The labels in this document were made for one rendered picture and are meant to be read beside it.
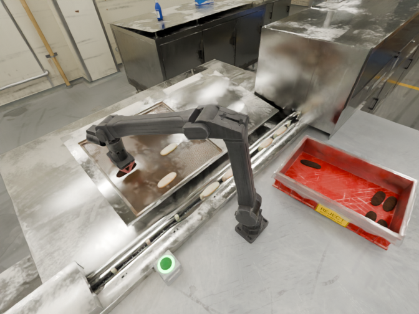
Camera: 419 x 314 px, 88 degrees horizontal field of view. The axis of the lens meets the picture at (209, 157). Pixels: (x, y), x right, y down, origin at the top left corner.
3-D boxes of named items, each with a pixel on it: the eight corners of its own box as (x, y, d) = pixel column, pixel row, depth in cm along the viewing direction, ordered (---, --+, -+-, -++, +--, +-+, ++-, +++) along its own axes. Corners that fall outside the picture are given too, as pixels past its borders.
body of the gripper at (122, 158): (122, 171, 84) (116, 159, 78) (106, 156, 88) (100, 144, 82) (136, 161, 87) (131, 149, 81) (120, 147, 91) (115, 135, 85)
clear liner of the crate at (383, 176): (389, 255, 77) (406, 243, 70) (268, 185, 100) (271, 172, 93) (407, 194, 94) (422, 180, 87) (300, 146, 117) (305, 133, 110)
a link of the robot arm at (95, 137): (102, 133, 70) (119, 118, 75) (73, 123, 71) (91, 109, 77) (111, 157, 78) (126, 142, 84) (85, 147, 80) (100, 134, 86)
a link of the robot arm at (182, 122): (211, 142, 54) (224, 118, 61) (204, 123, 51) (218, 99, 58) (98, 143, 74) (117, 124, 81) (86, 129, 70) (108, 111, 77)
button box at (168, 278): (169, 291, 76) (163, 282, 68) (156, 274, 80) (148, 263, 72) (186, 273, 80) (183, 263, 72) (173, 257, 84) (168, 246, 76)
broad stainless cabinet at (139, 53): (171, 119, 282) (153, 32, 209) (130, 92, 337) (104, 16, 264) (260, 69, 372) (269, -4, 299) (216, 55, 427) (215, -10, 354)
